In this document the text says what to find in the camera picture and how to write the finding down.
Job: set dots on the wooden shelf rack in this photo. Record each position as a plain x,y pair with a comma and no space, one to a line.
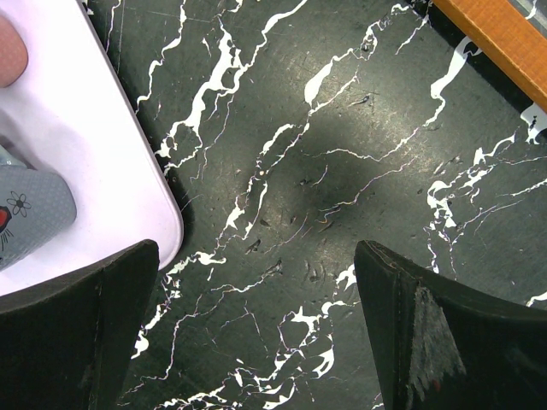
507,38

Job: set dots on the lavender plastic tray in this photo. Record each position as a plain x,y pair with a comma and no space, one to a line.
69,114

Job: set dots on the grey mug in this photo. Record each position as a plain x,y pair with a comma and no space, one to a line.
36,206

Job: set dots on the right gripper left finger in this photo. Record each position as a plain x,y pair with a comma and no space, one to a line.
66,343

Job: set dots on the pink mug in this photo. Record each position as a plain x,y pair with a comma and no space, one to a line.
13,54

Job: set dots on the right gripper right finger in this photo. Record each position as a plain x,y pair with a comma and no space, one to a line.
439,344

